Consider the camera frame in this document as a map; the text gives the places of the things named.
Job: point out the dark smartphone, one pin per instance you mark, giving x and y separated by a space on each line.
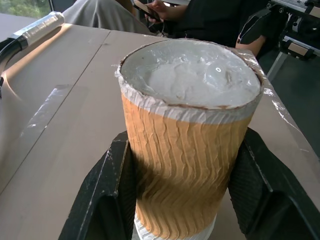
147 10

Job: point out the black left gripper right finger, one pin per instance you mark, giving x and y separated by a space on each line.
270 190

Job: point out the seated person in black shirt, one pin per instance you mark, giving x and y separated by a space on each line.
215 17

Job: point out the brown ribbed paper cup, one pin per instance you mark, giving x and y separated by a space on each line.
185 150

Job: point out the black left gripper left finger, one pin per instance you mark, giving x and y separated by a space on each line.
100 180

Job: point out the silver tape-wrapped tube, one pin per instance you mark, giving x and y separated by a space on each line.
40 27

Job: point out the clear tape strip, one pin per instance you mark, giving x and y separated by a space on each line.
45 110
280 105

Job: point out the bystander's bare hand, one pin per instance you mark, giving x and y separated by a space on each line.
166 8

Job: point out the aluminium frame stand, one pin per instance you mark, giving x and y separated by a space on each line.
297 27

